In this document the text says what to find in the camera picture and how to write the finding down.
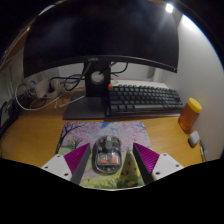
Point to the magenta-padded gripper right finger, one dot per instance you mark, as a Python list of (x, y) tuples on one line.
[(165, 165)]

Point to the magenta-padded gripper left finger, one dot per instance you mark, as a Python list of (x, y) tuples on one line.
[(56, 165)]

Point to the transparent computer mouse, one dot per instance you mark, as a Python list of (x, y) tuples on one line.
[(106, 155)]

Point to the floral print mouse pad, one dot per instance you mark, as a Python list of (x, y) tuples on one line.
[(80, 133)]

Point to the small white earbuds case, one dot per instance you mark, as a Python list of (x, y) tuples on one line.
[(194, 138)]

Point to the orange bottle with yellow lid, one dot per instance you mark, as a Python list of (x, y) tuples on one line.
[(189, 115)]

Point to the dark mechanical keyboard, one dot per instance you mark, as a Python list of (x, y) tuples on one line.
[(143, 98)]

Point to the white power strip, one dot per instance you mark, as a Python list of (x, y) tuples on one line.
[(41, 88)]

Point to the black computer monitor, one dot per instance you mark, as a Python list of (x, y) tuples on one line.
[(100, 30)]

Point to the bright white lamp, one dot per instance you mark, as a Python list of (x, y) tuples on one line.
[(169, 8)]

